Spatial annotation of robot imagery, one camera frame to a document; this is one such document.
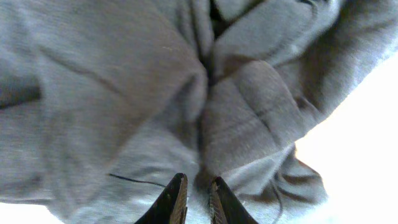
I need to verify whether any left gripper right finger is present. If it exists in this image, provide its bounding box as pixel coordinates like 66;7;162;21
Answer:
209;177;257;224

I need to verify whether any dark teal t-shirt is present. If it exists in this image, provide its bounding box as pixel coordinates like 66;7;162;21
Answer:
1;0;397;223

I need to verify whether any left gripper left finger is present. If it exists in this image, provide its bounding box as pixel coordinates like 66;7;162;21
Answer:
134;173;188;224

